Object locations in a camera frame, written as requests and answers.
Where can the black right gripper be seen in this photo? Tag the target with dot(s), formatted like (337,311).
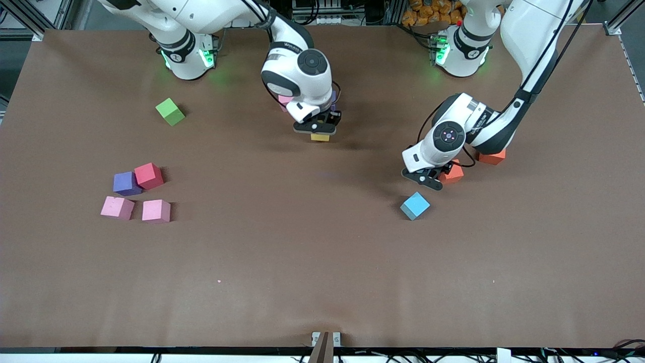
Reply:
(333,117)

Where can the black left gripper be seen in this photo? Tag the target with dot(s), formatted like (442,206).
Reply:
(446,164)

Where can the yellow foam block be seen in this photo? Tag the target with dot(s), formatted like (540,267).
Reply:
(320,137)

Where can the purple foam block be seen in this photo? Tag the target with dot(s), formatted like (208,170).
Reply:
(126,183)
(333,104)

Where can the pink foam block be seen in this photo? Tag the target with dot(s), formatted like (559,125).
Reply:
(284,101)
(156,211)
(117,207)

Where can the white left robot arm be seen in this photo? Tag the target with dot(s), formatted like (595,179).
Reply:
(438,146)

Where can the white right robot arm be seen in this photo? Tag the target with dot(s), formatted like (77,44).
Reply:
(302,75)

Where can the blue foam block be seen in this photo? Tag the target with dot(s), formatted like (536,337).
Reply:
(415,205)

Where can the orange foam block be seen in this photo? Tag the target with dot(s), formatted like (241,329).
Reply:
(491,159)
(453,174)

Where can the white electrical device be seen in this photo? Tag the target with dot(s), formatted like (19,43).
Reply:
(322,20)

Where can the green foam block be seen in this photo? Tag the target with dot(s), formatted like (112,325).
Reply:
(170,112)

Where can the bag of orange items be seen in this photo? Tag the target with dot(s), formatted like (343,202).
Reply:
(423,12)

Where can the red foam block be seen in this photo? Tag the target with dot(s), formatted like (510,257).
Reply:
(149,176)

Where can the brown pole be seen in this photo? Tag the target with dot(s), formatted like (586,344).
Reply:
(322,350)

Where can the white metal bracket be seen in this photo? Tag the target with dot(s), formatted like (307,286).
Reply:
(336,338)

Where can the aluminium table side rail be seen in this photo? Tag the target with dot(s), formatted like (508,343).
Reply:
(634,70)

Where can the metal corner bracket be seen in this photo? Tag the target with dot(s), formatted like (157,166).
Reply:
(38,36)
(613,29)

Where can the aluminium frame profile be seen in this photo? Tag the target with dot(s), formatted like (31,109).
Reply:
(626,13)

